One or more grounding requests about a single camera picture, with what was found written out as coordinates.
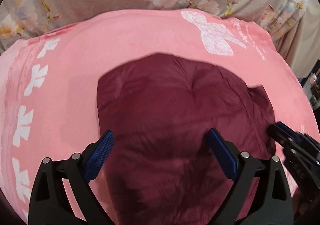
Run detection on pink plush blanket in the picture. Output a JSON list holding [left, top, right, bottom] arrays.
[[1, 9, 319, 224]]

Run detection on maroon puffer jacket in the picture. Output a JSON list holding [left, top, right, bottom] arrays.
[[97, 53, 276, 224]]

